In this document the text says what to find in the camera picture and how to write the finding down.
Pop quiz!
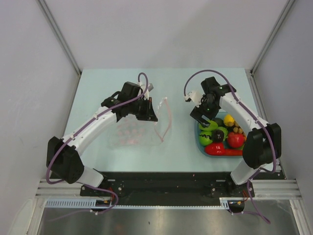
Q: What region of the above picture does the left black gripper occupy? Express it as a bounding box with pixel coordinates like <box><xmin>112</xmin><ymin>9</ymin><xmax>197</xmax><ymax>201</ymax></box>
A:
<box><xmin>129</xmin><ymin>97</ymin><xmax>157</xmax><ymax>122</ymax></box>

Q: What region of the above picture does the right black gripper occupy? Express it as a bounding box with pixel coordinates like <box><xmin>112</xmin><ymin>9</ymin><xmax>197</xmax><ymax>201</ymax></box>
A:
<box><xmin>190</xmin><ymin>94</ymin><xmax>221</xmax><ymax>128</ymax></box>

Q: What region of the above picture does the green halved avocado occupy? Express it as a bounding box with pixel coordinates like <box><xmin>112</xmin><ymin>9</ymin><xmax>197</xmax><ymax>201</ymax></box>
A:
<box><xmin>198</xmin><ymin>121</ymin><xmax>218</xmax><ymax>131</ymax></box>

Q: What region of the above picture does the yellow lemon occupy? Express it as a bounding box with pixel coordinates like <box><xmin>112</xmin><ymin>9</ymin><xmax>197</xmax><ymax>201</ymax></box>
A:
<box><xmin>224</xmin><ymin>114</ymin><xmax>235</xmax><ymax>127</ymax></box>

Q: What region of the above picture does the clear pink zip top bag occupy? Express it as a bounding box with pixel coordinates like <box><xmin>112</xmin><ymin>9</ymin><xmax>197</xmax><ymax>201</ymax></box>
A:
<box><xmin>108</xmin><ymin>96</ymin><xmax>172</xmax><ymax>149</ymax></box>

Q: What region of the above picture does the brown longan bunch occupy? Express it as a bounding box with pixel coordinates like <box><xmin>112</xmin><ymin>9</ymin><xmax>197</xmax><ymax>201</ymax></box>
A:
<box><xmin>231</xmin><ymin>122</ymin><xmax>244</xmax><ymax>134</ymax></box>

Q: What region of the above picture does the red apple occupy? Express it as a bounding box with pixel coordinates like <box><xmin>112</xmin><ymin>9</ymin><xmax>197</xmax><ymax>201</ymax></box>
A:
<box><xmin>226</xmin><ymin>132</ymin><xmax>246</xmax><ymax>148</ymax></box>

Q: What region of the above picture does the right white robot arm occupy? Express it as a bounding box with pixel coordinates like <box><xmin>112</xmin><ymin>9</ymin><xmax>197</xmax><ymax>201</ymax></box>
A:
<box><xmin>183</xmin><ymin>77</ymin><xmax>281</xmax><ymax>196</ymax></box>

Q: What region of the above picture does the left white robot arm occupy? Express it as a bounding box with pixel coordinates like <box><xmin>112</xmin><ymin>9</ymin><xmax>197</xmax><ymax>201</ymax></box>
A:
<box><xmin>46</xmin><ymin>82</ymin><xmax>158</xmax><ymax>196</ymax></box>

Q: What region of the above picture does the green melon with black stripe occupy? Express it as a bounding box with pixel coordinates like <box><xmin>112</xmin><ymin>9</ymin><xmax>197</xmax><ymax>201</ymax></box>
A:
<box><xmin>199</xmin><ymin>131</ymin><xmax>213</xmax><ymax>146</ymax></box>

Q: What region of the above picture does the dark avocado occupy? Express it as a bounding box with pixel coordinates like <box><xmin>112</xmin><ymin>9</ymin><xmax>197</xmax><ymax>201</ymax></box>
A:
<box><xmin>213</xmin><ymin>117</ymin><xmax>224</xmax><ymax>126</ymax></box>

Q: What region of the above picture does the blue plastic tray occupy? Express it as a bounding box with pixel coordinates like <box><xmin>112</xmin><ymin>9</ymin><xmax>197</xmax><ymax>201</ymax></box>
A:
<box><xmin>195</xmin><ymin>112</ymin><xmax>246</xmax><ymax>158</ymax></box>

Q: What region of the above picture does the green custard apple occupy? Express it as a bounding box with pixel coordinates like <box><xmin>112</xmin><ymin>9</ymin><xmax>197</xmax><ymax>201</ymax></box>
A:
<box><xmin>217</xmin><ymin>126</ymin><xmax>228</xmax><ymax>141</ymax></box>

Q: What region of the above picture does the red bell pepper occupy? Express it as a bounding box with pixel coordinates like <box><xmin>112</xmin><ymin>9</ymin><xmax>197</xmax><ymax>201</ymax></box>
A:
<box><xmin>204</xmin><ymin>142</ymin><xmax>225</xmax><ymax>156</ymax></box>

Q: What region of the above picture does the red chili pepper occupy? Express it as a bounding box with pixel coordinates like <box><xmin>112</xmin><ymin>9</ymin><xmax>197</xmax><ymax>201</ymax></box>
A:
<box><xmin>224</xmin><ymin>149</ymin><xmax>243</xmax><ymax>156</ymax></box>

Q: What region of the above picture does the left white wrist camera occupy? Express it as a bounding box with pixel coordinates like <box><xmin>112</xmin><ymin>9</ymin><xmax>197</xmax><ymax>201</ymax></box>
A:
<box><xmin>137</xmin><ymin>82</ymin><xmax>154</xmax><ymax>93</ymax></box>

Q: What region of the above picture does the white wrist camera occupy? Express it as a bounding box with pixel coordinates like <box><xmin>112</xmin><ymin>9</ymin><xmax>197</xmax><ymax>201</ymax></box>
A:
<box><xmin>137</xmin><ymin>82</ymin><xmax>154</xmax><ymax>93</ymax></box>
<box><xmin>184</xmin><ymin>91</ymin><xmax>202</xmax><ymax>103</ymax></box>

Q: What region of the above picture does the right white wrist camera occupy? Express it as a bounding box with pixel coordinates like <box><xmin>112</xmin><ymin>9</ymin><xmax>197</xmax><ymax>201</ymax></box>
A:
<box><xmin>184</xmin><ymin>91</ymin><xmax>202</xmax><ymax>103</ymax></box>

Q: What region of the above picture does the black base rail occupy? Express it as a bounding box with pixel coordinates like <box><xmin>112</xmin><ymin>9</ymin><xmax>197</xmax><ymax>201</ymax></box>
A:
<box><xmin>80</xmin><ymin>171</ymin><xmax>286</xmax><ymax>206</ymax></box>

